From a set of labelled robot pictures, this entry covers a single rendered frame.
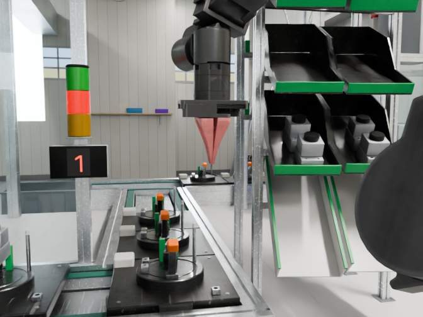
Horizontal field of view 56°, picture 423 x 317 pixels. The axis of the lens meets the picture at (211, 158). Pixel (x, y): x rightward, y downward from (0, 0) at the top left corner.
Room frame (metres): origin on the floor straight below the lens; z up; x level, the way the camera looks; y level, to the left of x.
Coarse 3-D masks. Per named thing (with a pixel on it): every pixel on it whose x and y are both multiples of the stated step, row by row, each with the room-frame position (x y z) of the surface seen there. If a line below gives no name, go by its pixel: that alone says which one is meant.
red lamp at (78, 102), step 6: (66, 96) 0.88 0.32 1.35; (72, 96) 0.86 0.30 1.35; (78, 96) 0.86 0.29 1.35; (84, 96) 0.87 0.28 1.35; (72, 102) 0.86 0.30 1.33; (78, 102) 0.86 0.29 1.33; (84, 102) 0.87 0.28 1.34; (72, 108) 0.86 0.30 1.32; (78, 108) 0.86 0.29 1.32; (84, 108) 0.87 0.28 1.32; (90, 108) 0.89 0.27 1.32
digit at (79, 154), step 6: (72, 150) 0.86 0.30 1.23; (78, 150) 0.86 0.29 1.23; (84, 150) 0.86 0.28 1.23; (72, 156) 0.86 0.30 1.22; (78, 156) 0.86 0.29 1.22; (84, 156) 0.86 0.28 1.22; (72, 162) 0.86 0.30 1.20; (78, 162) 0.86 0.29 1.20; (84, 162) 0.86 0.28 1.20; (72, 168) 0.86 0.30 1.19; (78, 168) 0.86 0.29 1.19; (84, 168) 0.86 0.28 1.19; (72, 174) 0.86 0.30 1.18; (78, 174) 0.86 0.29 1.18; (84, 174) 0.86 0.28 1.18; (90, 174) 0.87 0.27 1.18
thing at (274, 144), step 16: (272, 96) 1.00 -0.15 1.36; (288, 96) 1.00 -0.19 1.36; (304, 96) 1.00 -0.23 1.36; (272, 112) 1.02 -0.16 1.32; (288, 112) 1.02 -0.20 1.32; (304, 112) 1.02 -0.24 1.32; (320, 112) 0.91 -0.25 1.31; (272, 128) 0.96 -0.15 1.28; (320, 128) 0.91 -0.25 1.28; (272, 144) 0.89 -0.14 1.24; (272, 160) 0.80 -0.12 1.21; (288, 160) 0.82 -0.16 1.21; (336, 160) 0.79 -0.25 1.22
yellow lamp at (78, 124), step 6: (72, 114) 0.86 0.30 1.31; (78, 114) 0.86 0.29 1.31; (84, 114) 0.87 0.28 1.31; (90, 114) 0.89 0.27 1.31; (72, 120) 0.86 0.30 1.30; (78, 120) 0.86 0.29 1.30; (84, 120) 0.87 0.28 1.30; (90, 120) 0.89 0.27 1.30; (72, 126) 0.86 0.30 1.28; (78, 126) 0.86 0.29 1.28; (84, 126) 0.87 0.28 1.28; (90, 126) 0.89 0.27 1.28; (72, 132) 0.86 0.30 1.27; (78, 132) 0.86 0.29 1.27; (84, 132) 0.87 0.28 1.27; (90, 132) 0.89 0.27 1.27
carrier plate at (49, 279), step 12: (48, 264) 0.87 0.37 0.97; (60, 264) 0.87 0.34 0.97; (36, 276) 0.80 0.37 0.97; (48, 276) 0.80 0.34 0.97; (60, 276) 0.80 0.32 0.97; (36, 288) 0.75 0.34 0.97; (48, 288) 0.75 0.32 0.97; (60, 288) 0.77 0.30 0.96; (12, 300) 0.69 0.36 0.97; (24, 300) 0.69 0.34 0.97; (48, 300) 0.69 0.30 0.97; (0, 312) 0.65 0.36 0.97; (12, 312) 0.65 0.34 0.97; (24, 312) 0.65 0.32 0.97; (36, 312) 0.65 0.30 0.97; (48, 312) 0.67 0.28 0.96
